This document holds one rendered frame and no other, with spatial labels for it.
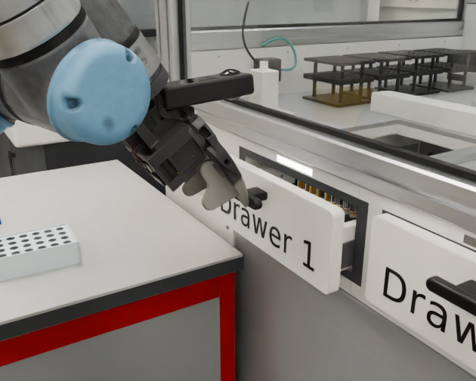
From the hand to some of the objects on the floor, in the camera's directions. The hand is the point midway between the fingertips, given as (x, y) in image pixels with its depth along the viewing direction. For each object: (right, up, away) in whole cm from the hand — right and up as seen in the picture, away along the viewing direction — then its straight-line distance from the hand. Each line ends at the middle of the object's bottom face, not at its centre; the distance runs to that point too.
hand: (237, 190), depth 70 cm
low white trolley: (-40, -78, +54) cm, 103 cm away
